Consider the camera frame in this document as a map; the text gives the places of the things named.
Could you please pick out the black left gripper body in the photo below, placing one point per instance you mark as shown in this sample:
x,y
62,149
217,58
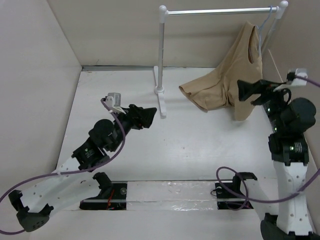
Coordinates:
x,y
131,122

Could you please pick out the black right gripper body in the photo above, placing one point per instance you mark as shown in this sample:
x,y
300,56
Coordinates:
x,y
273,102

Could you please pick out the beige t shirt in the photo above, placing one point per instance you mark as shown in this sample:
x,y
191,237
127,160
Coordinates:
x,y
219,88

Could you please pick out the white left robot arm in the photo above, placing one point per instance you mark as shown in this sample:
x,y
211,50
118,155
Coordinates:
x,y
78,178

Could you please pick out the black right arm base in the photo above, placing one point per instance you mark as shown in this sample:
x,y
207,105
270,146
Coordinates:
x,y
229,200

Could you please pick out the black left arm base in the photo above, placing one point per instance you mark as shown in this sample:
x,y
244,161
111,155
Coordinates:
x,y
112,195

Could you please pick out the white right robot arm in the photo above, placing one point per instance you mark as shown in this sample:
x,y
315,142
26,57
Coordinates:
x,y
286,218

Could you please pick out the white clothes rack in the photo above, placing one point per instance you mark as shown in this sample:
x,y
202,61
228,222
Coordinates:
x,y
197,33

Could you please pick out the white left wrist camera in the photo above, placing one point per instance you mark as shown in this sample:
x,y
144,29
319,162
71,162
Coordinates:
x,y
112,102

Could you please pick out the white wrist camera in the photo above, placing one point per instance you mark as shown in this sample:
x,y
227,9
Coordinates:
x,y
112,102
295,78

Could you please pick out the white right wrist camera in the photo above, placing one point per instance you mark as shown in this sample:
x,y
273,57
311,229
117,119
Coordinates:
x,y
295,78

